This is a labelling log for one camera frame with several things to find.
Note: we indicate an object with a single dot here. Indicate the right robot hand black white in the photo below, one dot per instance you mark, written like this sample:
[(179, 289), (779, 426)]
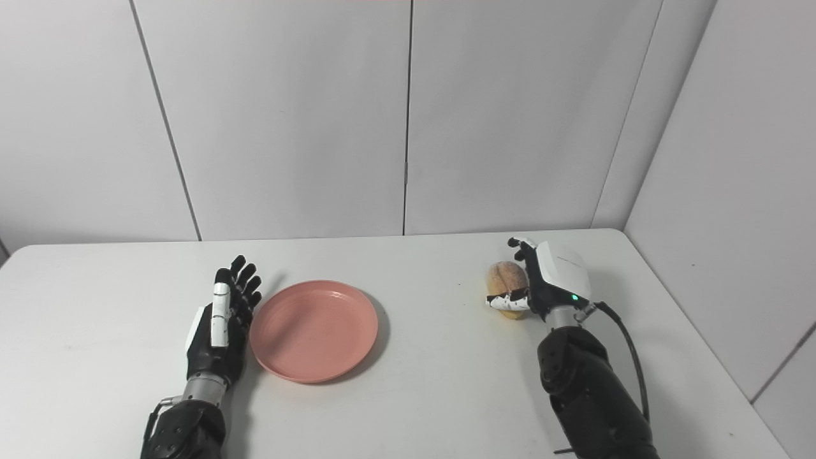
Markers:
[(558, 280)]

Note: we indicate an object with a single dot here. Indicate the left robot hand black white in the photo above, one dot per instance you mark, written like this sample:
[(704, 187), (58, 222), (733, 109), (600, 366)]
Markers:
[(217, 344)]

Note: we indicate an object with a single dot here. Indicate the golden bread roll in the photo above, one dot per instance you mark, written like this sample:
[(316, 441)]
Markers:
[(507, 280)]

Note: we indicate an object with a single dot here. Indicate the pink round plate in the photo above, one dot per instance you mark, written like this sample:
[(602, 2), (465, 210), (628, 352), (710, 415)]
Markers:
[(313, 331)]

